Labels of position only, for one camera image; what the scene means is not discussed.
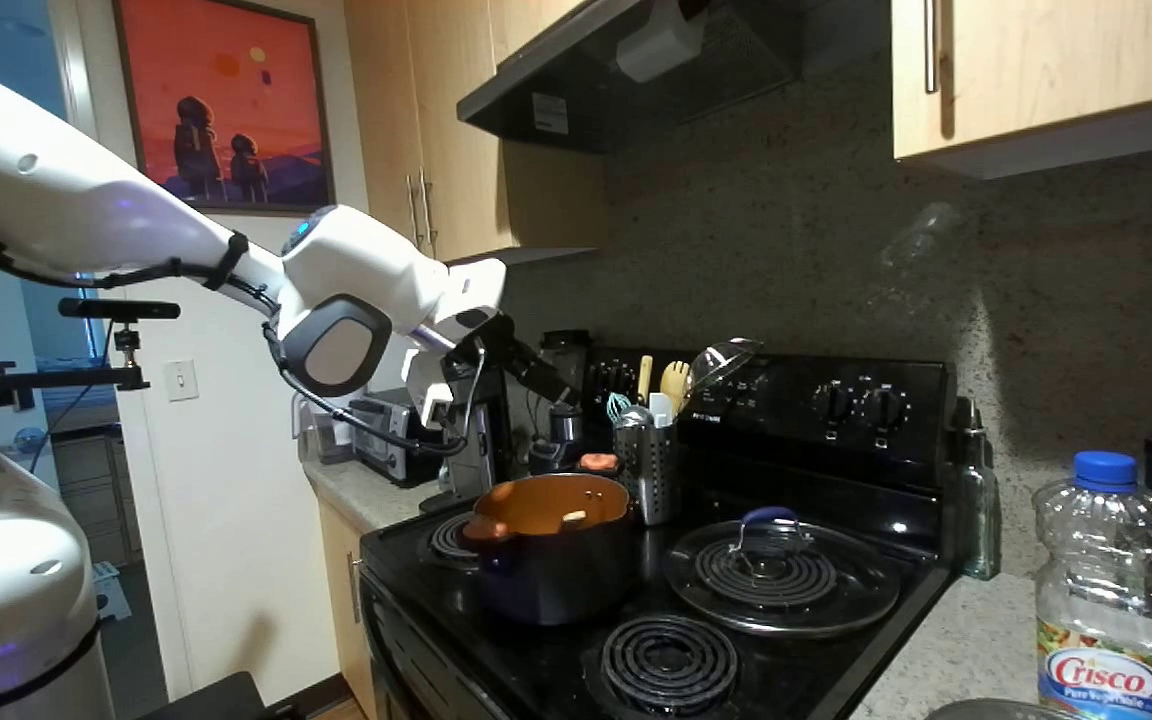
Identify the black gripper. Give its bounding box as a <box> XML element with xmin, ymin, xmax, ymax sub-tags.
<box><xmin>449</xmin><ymin>310</ymin><xmax>576</xmax><ymax>406</ymax></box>

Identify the wooden slotted spoon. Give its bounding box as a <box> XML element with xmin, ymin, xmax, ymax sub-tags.
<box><xmin>655</xmin><ymin>357</ymin><xmax>700</xmax><ymax>415</ymax></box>

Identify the perforated metal utensil holder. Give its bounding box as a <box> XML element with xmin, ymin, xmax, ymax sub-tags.
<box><xmin>612</xmin><ymin>410</ymin><xmax>689</xmax><ymax>532</ymax></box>

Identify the silver toaster oven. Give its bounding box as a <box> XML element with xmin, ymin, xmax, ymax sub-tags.
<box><xmin>342</xmin><ymin>387</ymin><xmax>449</xmax><ymax>487</ymax></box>

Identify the large black coil burner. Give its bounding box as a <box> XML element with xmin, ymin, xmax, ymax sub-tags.
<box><xmin>428</xmin><ymin>513</ymin><xmax>485</xmax><ymax>562</ymax></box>
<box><xmin>691</xmin><ymin>536</ymin><xmax>846</xmax><ymax>615</ymax></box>

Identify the black stove knob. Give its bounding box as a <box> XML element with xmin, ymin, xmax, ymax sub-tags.
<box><xmin>864</xmin><ymin>376</ymin><xmax>916</xmax><ymax>432</ymax></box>
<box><xmin>817</xmin><ymin>376</ymin><xmax>866</xmax><ymax>432</ymax></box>

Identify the black electric stove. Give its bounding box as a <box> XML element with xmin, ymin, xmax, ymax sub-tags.
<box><xmin>357</xmin><ymin>348</ymin><xmax>959</xmax><ymax>720</ymax></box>

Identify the small black coil burner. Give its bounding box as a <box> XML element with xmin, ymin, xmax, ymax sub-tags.
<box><xmin>594</xmin><ymin>612</ymin><xmax>742</xmax><ymax>716</ymax></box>

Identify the wooden base cabinet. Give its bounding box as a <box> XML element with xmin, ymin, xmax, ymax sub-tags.
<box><xmin>311</xmin><ymin>495</ymin><xmax>384</xmax><ymax>720</ymax></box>

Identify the white hood light fixture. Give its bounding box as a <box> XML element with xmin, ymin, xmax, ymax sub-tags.
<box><xmin>612</xmin><ymin>0</ymin><xmax>715</xmax><ymax>86</ymax></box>

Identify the dark range hood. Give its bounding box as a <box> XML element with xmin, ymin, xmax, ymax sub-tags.
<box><xmin>450</xmin><ymin>0</ymin><xmax>894</xmax><ymax>159</ymax></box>

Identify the orange framed painting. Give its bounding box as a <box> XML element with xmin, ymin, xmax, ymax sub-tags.
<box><xmin>111</xmin><ymin>0</ymin><xmax>336</xmax><ymax>217</ymax></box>

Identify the green glass bottle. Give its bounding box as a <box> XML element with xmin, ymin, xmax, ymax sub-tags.
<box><xmin>941</xmin><ymin>393</ymin><xmax>1003</xmax><ymax>582</ymax></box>

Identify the Crisco oil bottle blue cap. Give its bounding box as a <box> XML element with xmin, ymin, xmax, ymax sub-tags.
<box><xmin>1033</xmin><ymin>443</ymin><xmax>1152</xmax><ymax>720</ymax></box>

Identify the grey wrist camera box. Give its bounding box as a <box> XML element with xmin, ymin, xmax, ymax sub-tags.
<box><xmin>428</xmin><ymin>250</ymin><xmax>511</xmax><ymax>334</ymax></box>

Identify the dark pot with orange handles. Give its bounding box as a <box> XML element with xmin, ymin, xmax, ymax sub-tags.
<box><xmin>454</xmin><ymin>446</ymin><xmax>647</xmax><ymax>632</ymax></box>

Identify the wooden wall cabinet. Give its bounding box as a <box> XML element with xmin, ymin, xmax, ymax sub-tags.
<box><xmin>882</xmin><ymin>0</ymin><xmax>1152</xmax><ymax>184</ymax></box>
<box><xmin>336</xmin><ymin>0</ymin><xmax>612</xmax><ymax>266</ymax></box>

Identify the white light switch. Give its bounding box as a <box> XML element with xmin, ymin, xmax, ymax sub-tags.
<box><xmin>160</xmin><ymin>351</ymin><xmax>202</xmax><ymax>406</ymax></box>

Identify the glass lid with blue handle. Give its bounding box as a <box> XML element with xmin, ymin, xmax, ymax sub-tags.
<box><xmin>661</xmin><ymin>500</ymin><xmax>908</xmax><ymax>641</ymax></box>

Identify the black stereo camera bar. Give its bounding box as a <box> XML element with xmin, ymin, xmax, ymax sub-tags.
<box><xmin>54</xmin><ymin>290</ymin><xmax>189</xmax><ymax>325</ymax></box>

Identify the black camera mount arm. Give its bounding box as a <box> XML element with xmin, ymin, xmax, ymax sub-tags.
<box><xmin>0</xmin><ymin>317</ymin><xmax>156</xmax><ymax>415</ymax></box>

